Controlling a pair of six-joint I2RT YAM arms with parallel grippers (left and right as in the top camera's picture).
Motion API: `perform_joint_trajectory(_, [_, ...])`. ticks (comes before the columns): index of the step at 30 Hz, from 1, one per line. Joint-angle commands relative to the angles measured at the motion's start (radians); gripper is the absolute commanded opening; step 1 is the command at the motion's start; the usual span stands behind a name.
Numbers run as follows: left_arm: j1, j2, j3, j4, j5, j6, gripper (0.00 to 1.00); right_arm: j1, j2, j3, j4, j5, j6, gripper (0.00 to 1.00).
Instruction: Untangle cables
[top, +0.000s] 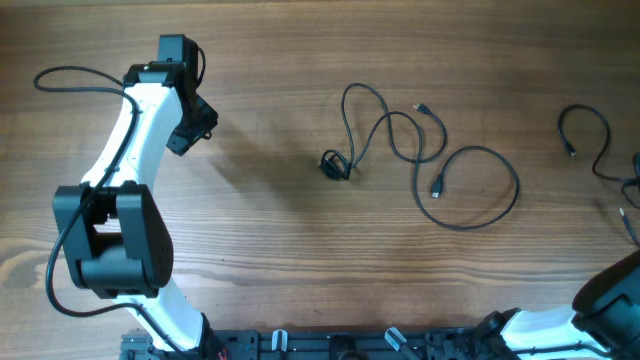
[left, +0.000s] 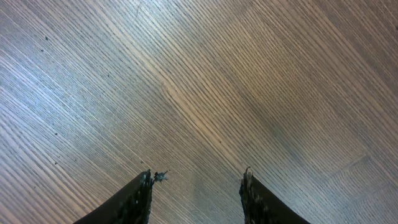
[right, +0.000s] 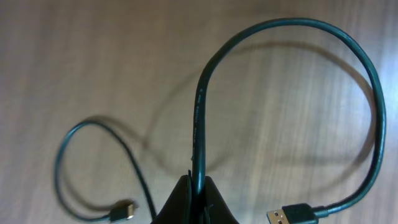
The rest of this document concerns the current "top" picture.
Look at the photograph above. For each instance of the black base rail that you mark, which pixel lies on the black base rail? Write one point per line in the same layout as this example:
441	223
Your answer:
440	343

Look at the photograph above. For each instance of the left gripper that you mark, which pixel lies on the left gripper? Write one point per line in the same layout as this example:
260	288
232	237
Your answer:
208	121

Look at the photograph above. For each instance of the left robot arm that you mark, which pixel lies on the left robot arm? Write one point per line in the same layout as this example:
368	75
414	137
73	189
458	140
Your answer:
114	250

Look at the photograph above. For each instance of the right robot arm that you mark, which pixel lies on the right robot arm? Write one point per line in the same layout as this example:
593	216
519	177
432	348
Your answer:
602	322

